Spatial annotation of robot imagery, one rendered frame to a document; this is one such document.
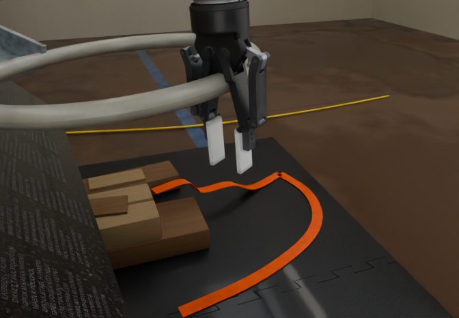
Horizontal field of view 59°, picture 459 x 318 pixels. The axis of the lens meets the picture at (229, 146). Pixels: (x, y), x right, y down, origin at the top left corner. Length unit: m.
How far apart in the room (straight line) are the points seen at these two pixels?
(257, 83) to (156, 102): 0.13
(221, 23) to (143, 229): 1.11
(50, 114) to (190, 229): 1.15
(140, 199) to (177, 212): 0.17
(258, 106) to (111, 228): 1.05
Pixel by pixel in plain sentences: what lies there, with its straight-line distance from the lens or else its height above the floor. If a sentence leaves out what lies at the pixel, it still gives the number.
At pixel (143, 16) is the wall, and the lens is 5.63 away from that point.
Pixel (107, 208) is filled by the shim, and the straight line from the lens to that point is 1.56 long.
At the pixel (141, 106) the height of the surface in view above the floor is 0.92.
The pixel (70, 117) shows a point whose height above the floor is 0.91.
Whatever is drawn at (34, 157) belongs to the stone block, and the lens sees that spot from 0.93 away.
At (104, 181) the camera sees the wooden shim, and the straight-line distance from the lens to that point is 1.95.
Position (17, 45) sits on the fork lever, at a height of 0.91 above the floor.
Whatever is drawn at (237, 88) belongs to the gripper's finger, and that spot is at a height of 0.92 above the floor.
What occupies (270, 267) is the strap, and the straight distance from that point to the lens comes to 1.56.
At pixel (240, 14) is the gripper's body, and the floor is 1.01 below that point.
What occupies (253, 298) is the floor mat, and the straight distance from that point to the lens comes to 1.46.
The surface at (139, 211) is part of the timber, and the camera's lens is 1.54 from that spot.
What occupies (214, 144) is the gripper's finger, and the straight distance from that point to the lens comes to 0.60.
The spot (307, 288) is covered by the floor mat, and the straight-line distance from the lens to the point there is 1.52.
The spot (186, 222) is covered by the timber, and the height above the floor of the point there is 0.11.
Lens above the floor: 1.09
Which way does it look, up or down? 27 degrees down
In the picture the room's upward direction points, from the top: straight up
